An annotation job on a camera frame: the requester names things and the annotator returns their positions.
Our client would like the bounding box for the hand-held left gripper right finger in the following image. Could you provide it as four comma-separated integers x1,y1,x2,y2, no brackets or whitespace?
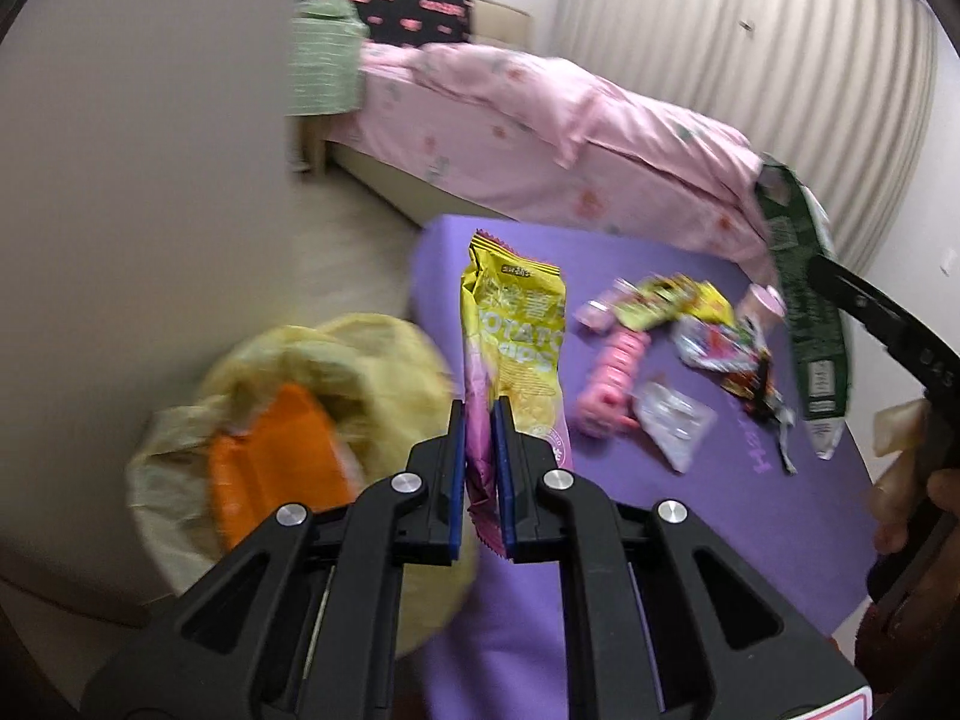
491,396,871,720

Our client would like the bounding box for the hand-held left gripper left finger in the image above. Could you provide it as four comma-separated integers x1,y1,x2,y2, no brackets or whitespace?
81,399,470,720

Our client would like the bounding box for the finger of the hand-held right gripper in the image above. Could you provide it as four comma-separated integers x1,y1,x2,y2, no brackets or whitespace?
806,251,960,391

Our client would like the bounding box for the green snack packet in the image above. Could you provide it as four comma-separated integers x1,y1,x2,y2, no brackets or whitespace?
754,154,856,460

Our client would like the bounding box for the yellow pink potato chip bag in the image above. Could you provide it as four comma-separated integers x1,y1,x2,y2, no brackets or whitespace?
459,229,575,557

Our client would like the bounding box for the yellow trash bag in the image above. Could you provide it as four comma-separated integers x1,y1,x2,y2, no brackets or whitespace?
124,313,481,661

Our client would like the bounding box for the yellow snack packet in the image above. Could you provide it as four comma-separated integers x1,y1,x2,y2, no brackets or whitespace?
616,275,736,331

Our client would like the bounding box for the person's right hand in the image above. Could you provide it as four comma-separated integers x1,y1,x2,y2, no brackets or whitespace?
862,399,960,563

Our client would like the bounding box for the pink cylindrical cup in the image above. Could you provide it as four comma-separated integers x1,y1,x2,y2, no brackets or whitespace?
739,283,788,338

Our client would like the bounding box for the black red wrapper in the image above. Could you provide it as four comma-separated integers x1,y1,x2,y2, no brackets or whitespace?
724,356,797,475

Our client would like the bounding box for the pink blister tray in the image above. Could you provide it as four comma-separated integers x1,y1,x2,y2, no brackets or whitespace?
576,330,650,437

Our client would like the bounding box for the white colourful wrapper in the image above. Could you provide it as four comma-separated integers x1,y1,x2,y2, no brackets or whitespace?
671,315,766,372

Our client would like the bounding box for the orange packet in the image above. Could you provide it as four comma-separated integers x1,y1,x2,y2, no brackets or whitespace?
208,384,361,548

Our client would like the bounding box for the clear plastic wrapper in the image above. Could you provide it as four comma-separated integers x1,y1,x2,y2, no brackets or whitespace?
632,381,719,473

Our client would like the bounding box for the small pink wrapper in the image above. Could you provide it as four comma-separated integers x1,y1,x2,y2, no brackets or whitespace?
576,277,638,331

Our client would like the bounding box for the purple mat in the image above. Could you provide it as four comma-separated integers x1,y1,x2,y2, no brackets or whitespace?
401,214,878,720

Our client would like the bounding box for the striped curtain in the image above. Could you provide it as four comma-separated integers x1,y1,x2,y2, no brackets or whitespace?
555,0,938,271

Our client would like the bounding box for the beige bed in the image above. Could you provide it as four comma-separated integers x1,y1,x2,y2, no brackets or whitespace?
326,0,773,278

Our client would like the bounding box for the pink floral duvet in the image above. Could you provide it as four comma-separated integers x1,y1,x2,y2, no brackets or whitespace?
330,41,773,278

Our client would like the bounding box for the wooden nightstand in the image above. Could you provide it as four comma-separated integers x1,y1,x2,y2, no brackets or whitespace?
289,112,331,173

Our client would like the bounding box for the green checked cloth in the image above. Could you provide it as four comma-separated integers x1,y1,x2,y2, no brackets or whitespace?
289,0,370,117

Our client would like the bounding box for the black pink-print pillow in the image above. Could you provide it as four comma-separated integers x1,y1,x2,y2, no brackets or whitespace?
296,0,475,50

